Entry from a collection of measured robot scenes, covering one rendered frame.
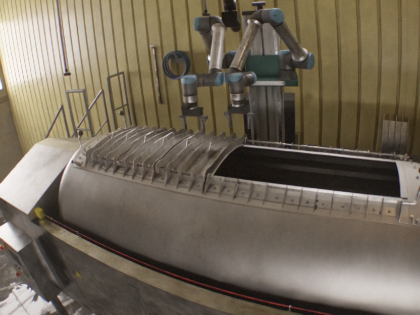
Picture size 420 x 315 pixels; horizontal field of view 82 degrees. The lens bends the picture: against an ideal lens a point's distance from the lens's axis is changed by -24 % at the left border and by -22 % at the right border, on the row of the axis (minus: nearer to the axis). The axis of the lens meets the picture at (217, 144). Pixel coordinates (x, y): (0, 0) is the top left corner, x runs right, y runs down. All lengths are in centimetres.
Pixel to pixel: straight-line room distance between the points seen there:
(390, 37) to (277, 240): 277
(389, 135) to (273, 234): 250
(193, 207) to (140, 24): 355
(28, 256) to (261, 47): 296
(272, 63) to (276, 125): 64
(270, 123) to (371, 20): 173
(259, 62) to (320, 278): 208
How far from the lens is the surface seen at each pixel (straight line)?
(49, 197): 271
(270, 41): 295
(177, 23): 433
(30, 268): 298
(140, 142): 220
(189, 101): 188
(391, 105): 374
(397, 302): 155
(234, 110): 196
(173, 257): 174
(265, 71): 291
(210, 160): 183
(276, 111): 303
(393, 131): 376
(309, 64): 261
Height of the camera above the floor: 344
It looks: 22 degrees down
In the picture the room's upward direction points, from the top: 6 degrees counter-clockwise
